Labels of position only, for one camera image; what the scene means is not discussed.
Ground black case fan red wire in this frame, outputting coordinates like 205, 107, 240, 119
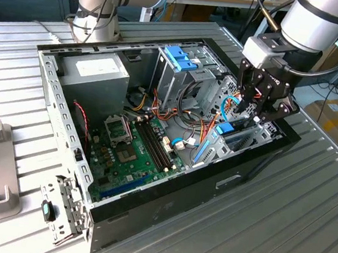
66, 99, 96, 154

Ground grey metal disk bay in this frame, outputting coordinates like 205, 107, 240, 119
190, 72, 290, 180

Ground black RAM slot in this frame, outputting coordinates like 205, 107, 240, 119
138, 119, 179, 169
130, 119, 172, 173

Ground grey metal slot bracket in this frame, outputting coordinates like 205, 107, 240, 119
32, 172, 98, 251

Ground grey metal drive cage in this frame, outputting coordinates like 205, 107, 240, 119
145, 35, 229, 118

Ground green motherboard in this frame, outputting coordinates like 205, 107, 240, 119
81, 109, 193, 214

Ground blue expansion slot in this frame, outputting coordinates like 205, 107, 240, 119
98, 167, 152, 204

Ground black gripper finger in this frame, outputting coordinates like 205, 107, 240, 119
233, 58, 260, 115
254, 81, 302, 127

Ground black open PC case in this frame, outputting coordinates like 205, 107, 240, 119
12, 17, 314, 253

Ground yellow orange supply wire bundle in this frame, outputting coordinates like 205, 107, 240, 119
126, 90, 149, 113

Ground black cable brass connector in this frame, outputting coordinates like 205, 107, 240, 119
247, 0, 286, 33

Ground black teal bracket latch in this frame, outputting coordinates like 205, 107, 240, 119
39, 199, 59, 223

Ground black cable bundle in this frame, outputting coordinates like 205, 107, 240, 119
174, 72, 215, 129

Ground cardboard box with white label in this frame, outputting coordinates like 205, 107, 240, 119
298, 94, 338, 160

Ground hard disk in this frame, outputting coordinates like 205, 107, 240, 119
194, 113, 255, 172

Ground blue disk data wire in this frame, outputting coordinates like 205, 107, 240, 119
218, 94, 242, 125

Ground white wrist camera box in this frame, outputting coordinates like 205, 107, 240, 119
240, 34, 289, 72

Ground short blue board wire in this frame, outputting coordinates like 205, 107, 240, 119
170, 135, 187, 146

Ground metal socket cover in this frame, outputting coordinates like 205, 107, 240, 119
101, 112, 137, 145

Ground yellow red disk power wire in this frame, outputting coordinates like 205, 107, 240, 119
198, 86, 262, 149

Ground black stand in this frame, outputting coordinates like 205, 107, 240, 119
236, 0, 270, 51

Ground blue empty drive carrier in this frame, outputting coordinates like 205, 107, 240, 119
161, 44, 203, 75

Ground grey power supply unit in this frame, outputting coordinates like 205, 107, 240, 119
53, 47, 133, 128

